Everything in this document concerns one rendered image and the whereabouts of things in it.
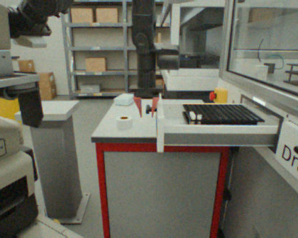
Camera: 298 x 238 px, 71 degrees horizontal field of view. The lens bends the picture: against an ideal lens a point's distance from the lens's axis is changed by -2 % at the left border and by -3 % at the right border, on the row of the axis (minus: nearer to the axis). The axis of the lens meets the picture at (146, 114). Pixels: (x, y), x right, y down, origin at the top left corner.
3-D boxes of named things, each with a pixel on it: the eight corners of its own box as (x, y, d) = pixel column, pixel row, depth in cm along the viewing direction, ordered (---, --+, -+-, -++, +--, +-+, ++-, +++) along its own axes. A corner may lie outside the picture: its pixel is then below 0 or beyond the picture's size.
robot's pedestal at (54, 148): (35, 224, 135) (10, 115, 112) (52, 194, 164) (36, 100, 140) (81, 224, 136) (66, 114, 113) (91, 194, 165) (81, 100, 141)
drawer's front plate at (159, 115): (157, 153, 60) (157, 116, 57) (155, 119, 87) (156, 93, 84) (163, 153, 60) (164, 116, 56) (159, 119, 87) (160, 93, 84)
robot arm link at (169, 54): (140, 24, 62) (134, 33, 55) (180, 23, 59) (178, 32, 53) (144, 61, 69) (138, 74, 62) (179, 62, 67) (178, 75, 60)
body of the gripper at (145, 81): (163, 94, 63) (163, 69, 61) (128, 94, 63) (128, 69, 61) (162, 90, 69) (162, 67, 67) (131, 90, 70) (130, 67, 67)
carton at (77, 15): (72, 24, 409) (70, 8, 400) (76, 25, 439) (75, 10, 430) (93, 23, 410) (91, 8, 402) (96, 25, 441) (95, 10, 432)
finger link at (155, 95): (159, 120, 65) (159, 91, 63) (135, 120, 66) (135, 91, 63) (158, 114, 72) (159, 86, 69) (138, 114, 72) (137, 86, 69)
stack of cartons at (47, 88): (13, 100, 452) (6, 60, 427) (20, 96, 483) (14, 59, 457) (52, 99, 455) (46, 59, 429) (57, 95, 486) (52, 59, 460)
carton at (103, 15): (96, 23, 410) (96, 8, 402) (99, 25, 441) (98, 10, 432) (117, 23, 412) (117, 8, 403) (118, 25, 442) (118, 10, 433)
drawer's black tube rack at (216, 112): (189, 139, 65) (190, 119, 63) (181, 120, 81) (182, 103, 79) (261, 139, 64) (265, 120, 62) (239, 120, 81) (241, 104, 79)
